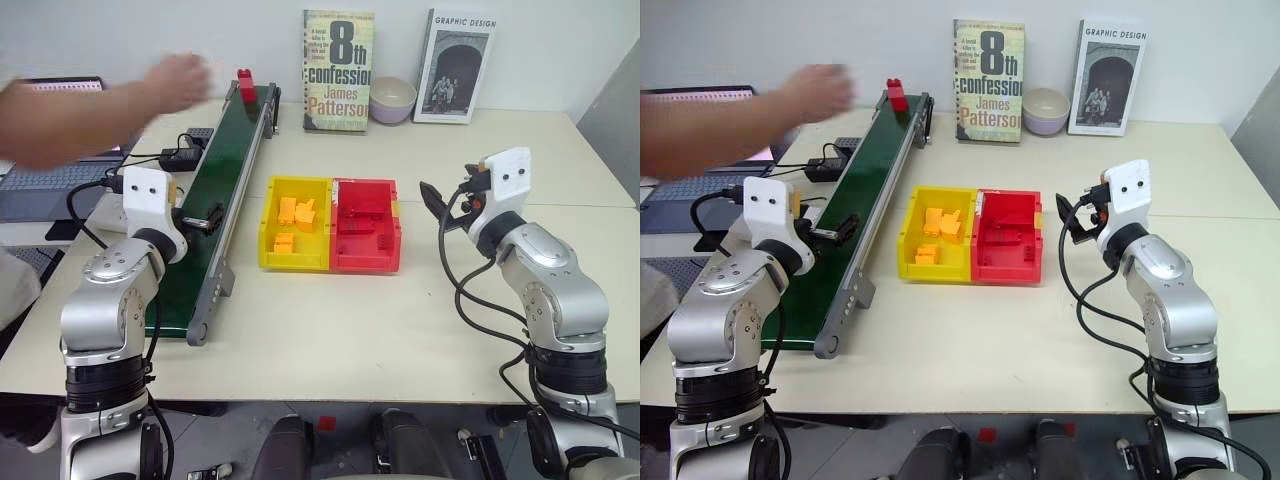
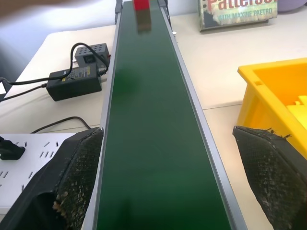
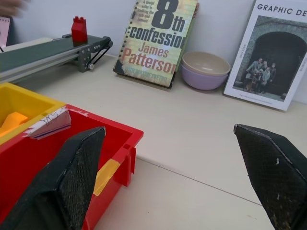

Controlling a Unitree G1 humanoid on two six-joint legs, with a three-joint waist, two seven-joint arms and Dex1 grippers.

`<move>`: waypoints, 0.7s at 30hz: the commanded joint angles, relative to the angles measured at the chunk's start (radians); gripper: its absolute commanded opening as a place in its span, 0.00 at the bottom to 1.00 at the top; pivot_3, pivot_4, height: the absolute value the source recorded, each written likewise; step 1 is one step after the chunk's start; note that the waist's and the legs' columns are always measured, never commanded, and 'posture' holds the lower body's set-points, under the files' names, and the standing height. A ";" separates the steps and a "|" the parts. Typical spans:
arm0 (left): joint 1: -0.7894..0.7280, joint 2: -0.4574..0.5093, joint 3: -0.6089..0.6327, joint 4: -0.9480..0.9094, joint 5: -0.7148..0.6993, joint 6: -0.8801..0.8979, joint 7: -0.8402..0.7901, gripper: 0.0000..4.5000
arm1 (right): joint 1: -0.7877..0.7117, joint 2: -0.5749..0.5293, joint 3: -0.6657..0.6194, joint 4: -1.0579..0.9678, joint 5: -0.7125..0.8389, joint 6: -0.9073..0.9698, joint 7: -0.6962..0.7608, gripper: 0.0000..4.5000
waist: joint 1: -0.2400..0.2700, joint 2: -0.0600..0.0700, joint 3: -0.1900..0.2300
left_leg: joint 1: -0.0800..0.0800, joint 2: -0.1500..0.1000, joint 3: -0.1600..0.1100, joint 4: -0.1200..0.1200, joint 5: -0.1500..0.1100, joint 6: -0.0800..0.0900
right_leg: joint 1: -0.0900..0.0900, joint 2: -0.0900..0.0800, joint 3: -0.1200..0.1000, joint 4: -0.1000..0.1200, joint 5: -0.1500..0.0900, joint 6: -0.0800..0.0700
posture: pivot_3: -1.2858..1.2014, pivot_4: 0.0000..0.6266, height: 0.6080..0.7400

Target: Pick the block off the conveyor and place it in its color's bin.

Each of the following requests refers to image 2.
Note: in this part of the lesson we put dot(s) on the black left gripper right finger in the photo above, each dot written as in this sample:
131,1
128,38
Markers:
275,177

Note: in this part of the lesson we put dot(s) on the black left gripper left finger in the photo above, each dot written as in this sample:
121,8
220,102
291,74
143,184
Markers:
72,182

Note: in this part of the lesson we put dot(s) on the green conveyor belt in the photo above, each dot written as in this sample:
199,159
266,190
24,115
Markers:
153,124

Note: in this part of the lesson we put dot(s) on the white power strip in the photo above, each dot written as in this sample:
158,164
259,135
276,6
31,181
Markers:
31,165

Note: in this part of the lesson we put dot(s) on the black plug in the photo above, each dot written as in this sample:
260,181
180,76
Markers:
10,151

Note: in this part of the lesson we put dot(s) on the yellow plastic bin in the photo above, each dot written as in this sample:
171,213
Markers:
275,95

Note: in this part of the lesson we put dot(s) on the black power adapter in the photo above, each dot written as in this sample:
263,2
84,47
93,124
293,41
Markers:
74,82

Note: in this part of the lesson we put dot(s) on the grey perforated control box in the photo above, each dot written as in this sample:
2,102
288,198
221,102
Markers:
92,54

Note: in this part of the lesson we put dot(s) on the paperback book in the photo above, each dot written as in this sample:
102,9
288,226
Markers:
237,14

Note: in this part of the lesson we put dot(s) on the red block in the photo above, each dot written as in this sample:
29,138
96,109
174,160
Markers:
141,5

